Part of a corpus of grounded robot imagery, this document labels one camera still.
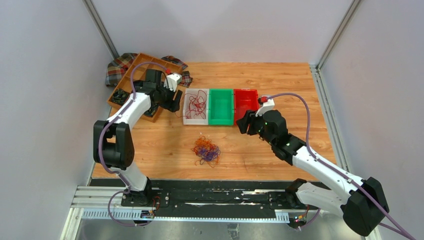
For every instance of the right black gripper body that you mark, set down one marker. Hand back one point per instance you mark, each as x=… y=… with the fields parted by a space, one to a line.
x=256 y=123

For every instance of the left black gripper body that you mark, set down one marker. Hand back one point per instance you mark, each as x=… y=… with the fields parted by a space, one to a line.
x=166 y=99

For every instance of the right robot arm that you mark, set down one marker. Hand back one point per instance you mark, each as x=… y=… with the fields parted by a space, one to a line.
x=360 y=202

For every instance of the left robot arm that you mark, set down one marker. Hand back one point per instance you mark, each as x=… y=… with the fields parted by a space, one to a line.
x=113 y=145

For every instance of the red plastic bin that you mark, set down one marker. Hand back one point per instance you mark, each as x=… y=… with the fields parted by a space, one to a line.
x=244 y=99

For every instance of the white plastic bin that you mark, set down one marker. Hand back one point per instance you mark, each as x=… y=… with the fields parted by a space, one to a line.
x=196 y=106

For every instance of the green plastic bin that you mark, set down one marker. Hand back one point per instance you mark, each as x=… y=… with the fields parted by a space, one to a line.
x=221 y=107

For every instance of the orange wooden compartment tray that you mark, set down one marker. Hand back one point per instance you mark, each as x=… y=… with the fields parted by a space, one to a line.
x=137 y=94

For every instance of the plaid cloth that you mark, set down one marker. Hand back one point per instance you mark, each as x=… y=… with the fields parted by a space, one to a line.
x=119 y=66

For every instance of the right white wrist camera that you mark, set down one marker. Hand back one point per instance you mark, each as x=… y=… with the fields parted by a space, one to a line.
x=266 y=103

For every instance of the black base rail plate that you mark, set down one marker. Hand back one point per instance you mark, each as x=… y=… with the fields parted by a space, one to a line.
x=200 y=200

